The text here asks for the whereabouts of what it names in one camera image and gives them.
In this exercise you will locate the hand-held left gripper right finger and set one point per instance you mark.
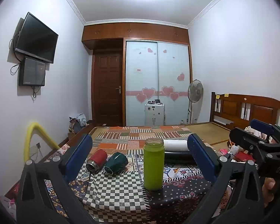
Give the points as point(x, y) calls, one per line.
point(201, 158)

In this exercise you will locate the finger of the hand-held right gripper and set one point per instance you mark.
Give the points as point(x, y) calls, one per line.
point(262, 126)
point(247, 140)

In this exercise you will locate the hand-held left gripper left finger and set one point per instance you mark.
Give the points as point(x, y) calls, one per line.
point(77, 158)

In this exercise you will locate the red cup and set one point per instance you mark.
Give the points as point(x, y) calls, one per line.
point(98, 159)

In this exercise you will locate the black cup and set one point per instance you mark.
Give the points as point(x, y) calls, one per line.
point(177, 156)

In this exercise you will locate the white roll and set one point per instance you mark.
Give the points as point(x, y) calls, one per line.
point(176, 145)

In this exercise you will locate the dark green cup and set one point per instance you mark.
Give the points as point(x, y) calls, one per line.
point(116, 162)

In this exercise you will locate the person's right hand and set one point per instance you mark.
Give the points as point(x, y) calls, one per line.
point(268, 187)

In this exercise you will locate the small white bottle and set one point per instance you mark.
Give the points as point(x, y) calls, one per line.
point(235, 149)

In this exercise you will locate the red packet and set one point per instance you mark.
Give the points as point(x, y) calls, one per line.
point(243, 156)

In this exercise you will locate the woven bed mat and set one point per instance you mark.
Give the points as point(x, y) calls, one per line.
point(207, 130)

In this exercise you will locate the wooden bed headboard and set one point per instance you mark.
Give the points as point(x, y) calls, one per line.
point(238, 107)

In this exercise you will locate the pile of clothes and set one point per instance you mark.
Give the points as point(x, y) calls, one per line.
point(78, 121)

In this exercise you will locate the dark floral blanket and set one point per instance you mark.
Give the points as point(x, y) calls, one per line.
point(177, 200)

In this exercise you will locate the green bottle with clear neck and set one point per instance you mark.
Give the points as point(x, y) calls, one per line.
point(154, 168)

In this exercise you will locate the checkered cloth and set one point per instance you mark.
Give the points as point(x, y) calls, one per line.
point(114, 191)

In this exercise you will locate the yellow foam tube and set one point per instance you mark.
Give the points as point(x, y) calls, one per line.
point(35, 128)

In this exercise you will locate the striped patchwork blanket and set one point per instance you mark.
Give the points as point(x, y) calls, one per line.
point(130, 137)

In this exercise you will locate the white box appliance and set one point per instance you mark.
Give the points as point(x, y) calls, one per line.
point(154, 115)

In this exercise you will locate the standing electric fan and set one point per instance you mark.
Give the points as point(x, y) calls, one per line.
point(195, 91)

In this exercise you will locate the brown wooden door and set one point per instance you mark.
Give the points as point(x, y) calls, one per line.
point(107, 86)

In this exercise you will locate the frosted sliding wardrobe door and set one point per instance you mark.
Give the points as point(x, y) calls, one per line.
point(141, 79)
point(172, 74)

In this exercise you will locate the wooden overhead cabinet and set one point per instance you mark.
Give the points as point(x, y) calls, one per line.
point(135, 31)

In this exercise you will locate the wall power socket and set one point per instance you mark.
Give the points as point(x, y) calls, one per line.
point(38, 145)

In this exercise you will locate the small black wall monitor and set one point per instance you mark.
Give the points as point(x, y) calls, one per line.
point(32, 71)

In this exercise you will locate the wall-mounted black television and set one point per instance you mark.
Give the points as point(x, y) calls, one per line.
point(36, 38)

